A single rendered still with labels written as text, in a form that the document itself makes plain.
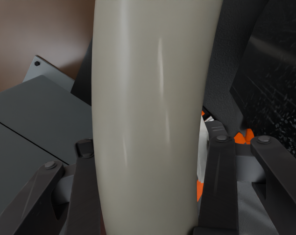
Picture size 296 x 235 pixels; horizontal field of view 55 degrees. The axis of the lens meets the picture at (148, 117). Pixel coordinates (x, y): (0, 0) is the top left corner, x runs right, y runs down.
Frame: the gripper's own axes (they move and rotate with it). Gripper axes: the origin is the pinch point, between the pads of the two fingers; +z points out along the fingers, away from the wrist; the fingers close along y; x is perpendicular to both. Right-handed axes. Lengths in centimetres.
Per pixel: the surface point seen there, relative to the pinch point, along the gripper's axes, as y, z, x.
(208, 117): 13, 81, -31
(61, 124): -34, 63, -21
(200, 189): 7, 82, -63
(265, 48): 24, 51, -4
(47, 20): -40, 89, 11
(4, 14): -56, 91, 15
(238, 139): 24, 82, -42
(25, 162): -35, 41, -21
